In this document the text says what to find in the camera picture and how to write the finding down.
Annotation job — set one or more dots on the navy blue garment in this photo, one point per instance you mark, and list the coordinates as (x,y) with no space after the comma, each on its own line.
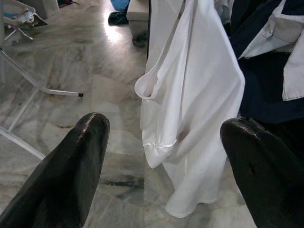
(261,95)

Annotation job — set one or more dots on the cartoon print baby bouncer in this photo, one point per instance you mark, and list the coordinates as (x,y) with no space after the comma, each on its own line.
(21,15)

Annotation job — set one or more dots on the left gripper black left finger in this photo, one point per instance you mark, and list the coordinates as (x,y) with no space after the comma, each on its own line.
(59,185)

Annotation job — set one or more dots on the black shoes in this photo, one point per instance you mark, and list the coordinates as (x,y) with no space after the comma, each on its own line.
(118,17)

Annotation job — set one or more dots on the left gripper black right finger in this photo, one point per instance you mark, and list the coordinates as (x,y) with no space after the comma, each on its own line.
(273,185)

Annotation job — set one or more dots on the dark grey shoe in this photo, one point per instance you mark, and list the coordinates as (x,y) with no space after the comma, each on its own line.
(140,40)

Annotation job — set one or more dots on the white thin shirt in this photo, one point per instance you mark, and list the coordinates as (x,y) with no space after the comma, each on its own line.
(202,95)

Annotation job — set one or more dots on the grey folding table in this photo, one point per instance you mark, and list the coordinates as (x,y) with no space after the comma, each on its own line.
(59,92)

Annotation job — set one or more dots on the white grey collared shirt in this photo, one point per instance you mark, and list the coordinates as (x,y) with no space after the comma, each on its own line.
(294,78)

